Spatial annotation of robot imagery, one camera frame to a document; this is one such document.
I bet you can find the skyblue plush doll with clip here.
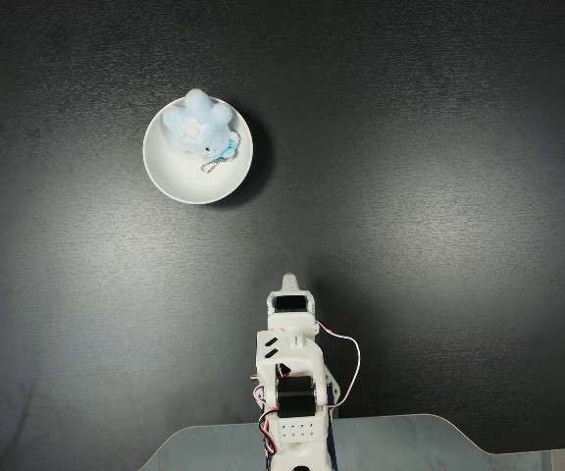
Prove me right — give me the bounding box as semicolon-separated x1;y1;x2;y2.
162;87;243;175

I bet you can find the white ceramic bowl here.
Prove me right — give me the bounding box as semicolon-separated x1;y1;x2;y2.
142;96;255;205

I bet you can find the blue table clamp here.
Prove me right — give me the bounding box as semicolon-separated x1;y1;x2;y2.
322;380;340;471

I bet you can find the red white servo cable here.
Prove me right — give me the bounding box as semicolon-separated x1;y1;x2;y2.
315;321;363;406

